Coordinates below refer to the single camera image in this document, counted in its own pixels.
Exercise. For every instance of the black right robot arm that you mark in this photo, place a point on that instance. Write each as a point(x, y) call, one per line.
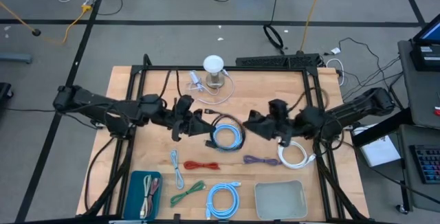
point(361, 107)

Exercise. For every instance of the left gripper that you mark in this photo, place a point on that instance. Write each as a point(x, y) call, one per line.
point(185, 109)

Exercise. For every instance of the white dome on metal stand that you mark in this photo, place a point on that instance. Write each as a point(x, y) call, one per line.
point(213, 63)

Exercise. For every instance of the grey cart top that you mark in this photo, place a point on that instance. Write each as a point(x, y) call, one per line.
point(423, 97)

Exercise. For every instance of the black aluminium frame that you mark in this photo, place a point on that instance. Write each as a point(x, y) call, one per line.
point(240, 68)

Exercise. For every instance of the grey floor bar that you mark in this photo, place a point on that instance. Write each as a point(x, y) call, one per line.
point(15, 58)

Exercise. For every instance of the cart caster wheel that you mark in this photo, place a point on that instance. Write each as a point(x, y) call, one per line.
point(401, 209)

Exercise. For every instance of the black backlit keyboard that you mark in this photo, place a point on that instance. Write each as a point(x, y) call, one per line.
point(428, 164)

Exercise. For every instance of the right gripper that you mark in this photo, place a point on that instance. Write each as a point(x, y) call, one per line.
point(278, 112)

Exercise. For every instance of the grey plastic tray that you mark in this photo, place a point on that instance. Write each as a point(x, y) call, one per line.
point(280, 200)

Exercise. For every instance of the grey keyboard desk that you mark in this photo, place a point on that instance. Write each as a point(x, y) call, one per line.
point(412, 196)

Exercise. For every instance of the black diagonal bar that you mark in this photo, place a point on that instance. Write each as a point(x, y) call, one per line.
point(378, 129)

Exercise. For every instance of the teal plastic tray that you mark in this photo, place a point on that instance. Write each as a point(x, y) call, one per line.
point(134, 196)

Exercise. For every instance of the black laptop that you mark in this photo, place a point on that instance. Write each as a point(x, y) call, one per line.
point(426, 57)

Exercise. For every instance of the white paper box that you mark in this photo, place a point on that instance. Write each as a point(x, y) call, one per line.
point(378, 152)

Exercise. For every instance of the black round floor cap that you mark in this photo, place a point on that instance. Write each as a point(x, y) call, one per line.
point(36, 32)

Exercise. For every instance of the small white tag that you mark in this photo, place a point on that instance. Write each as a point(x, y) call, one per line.
point(335, 50)

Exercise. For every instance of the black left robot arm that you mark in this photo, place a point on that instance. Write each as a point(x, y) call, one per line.
point(89, 100)

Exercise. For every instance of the black chair base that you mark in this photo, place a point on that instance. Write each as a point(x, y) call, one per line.
point(4, 95)

